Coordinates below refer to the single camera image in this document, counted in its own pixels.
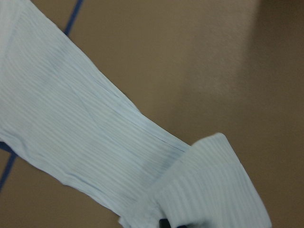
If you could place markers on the light blue button shirt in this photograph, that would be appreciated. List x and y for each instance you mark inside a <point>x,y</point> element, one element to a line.
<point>62,115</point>

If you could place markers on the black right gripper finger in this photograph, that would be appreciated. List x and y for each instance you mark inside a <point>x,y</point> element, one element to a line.
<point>164,223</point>

